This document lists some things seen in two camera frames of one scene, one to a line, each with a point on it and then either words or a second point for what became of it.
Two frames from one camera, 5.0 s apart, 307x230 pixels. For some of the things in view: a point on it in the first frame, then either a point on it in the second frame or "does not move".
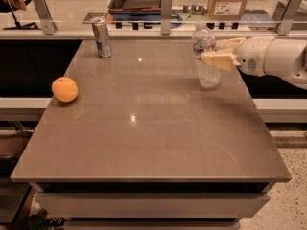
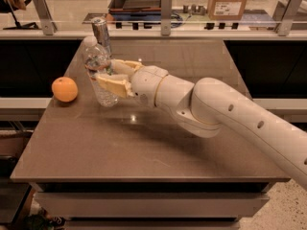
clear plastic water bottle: [203, 42] -> [97, 63]
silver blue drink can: [103, 38] does not move
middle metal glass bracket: [166, 12] does not move
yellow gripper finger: [224, 60] -> [118, 83]
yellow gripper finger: [229, 45] -> [125, 67]
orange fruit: [64, 89] does not move
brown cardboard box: [225, 2] does not move
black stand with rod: [26, 26] does not move
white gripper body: [251, 56] -> [146, 84]
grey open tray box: [137, 3] does not move
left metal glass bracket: [48, 25] does not move
